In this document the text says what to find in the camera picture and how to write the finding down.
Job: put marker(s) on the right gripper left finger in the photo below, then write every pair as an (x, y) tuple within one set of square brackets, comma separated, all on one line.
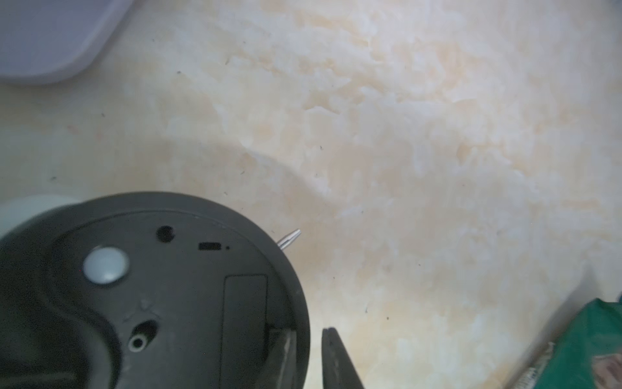
[(279, 369)]

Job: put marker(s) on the lavender tray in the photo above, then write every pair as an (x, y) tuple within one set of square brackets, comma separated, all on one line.
[(45, 42)]

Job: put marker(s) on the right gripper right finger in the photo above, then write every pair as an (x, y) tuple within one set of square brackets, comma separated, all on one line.
[(338, 371)]

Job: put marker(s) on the white alarm clock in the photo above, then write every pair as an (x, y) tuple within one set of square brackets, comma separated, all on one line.
[(142, 290)]

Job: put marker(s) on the dark green chips bag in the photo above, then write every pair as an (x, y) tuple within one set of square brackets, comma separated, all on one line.
[(586, 355)]

